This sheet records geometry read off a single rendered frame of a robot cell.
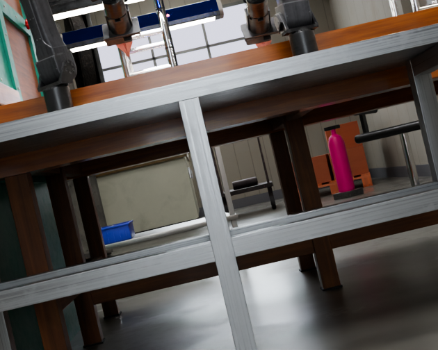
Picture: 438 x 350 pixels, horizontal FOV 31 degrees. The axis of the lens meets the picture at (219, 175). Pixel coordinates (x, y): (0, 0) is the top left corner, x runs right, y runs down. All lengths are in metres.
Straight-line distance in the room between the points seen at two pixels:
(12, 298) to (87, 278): 0.17
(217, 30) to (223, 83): 9.05
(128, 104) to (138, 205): 6.61
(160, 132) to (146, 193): 6.20
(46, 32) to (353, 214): 0.83
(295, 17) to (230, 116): 0.34
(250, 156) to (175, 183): 2.51
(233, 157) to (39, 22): 8.75
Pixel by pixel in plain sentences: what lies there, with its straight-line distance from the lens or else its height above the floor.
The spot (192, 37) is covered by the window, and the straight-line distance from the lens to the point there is 10.74.
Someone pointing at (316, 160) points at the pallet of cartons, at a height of 0.39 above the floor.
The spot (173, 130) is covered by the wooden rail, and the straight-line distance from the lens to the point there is 2.10.
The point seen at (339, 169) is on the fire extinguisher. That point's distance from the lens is 7.51.
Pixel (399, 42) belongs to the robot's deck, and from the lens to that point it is 1.78.
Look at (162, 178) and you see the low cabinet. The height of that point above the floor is 0.57.
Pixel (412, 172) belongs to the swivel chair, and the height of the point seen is 0.23.
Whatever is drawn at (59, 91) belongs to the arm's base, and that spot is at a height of 0.73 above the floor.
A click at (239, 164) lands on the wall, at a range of 10.60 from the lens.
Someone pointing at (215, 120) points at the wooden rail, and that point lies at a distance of 2.10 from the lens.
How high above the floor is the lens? 0.45
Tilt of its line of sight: level
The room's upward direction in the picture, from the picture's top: 13 degrees counter-clockwise
